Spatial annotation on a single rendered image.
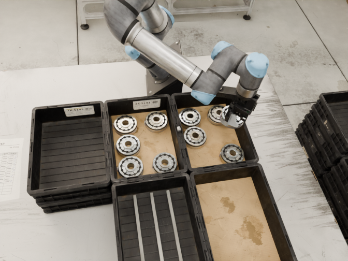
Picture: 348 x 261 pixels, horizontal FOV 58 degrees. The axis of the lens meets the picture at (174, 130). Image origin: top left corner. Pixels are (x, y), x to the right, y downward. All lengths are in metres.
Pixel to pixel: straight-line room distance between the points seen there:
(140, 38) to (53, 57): 2.02
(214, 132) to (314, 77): 1.87
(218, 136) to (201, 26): 2.03
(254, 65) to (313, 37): 2.61
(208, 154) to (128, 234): 0.48
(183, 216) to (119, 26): 0.74
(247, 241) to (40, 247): 0.81
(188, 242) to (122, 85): 0.94
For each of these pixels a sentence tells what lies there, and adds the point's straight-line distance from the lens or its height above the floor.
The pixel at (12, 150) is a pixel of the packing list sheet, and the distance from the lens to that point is 1.65.
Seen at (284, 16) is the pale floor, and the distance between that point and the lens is 3.77.
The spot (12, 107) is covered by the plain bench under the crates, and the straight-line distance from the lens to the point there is 1.80.
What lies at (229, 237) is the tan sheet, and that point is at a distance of 1.28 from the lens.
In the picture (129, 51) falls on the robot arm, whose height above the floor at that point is 1.03.
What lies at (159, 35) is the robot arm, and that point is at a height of 1.08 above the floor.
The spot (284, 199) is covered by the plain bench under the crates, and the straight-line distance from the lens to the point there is 1.56.
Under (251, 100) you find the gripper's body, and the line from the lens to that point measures 1.15.
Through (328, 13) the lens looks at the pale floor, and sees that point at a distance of 4.05.
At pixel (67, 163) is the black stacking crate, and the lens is 1.39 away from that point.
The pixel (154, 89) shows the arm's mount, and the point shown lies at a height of 0.83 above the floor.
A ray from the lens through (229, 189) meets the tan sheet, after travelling 1.35.
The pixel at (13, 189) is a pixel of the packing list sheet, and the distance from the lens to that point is 1.55.
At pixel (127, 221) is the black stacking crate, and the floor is 0.83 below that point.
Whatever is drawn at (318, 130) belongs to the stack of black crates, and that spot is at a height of 0.42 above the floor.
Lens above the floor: 2.03
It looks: 56 degrees down
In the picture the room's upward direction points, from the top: 8 degrees clockwise
